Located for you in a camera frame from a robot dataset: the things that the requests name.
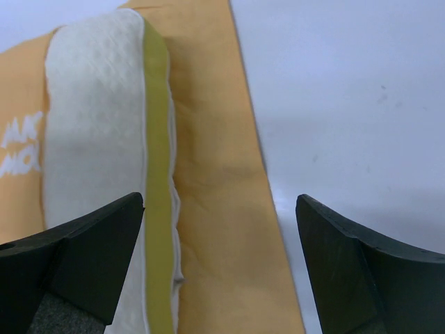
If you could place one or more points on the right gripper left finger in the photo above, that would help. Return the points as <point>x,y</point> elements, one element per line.
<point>69,279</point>

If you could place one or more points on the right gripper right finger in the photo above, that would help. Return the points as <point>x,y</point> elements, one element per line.
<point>366,282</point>

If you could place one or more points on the orange pillowcase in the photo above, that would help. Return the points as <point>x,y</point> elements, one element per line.
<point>236,275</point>

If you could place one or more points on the cream quilted pillow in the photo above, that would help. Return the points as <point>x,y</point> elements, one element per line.
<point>111,131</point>

